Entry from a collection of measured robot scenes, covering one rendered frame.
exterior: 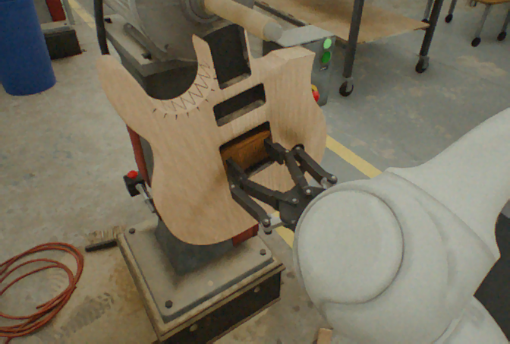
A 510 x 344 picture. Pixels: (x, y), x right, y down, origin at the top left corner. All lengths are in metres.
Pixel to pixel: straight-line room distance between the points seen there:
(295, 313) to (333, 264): 1.41
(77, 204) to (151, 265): 0.89
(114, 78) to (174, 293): 1.00
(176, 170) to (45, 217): 1.72
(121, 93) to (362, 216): 0.34
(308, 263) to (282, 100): 0.40
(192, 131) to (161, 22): 0.26
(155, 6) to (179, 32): 0.07
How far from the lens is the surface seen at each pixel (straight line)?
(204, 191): 0.61
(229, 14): 0.63
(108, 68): 0.46
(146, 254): 1.49
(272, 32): 0.54
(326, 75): 0.99
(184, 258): 1.35
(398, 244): 0.23
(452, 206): 0.28
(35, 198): 2.39
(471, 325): 0.41
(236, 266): 1.40
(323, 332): 1.53
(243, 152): 0.61
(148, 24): 0.72
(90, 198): 2.25
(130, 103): 0.48
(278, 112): 0.61
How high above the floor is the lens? 1.43
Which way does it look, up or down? 37 degrees down
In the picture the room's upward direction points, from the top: straight up
